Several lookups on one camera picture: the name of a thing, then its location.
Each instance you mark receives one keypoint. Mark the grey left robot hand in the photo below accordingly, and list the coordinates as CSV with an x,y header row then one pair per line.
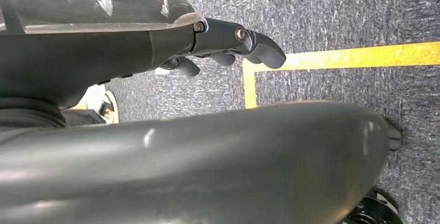
x,y
103,43

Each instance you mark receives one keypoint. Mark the white and black object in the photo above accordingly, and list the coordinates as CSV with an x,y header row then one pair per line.
x,y
99,102

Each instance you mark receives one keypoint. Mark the yellow floor tape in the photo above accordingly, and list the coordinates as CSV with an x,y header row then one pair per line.
x,y
343,57

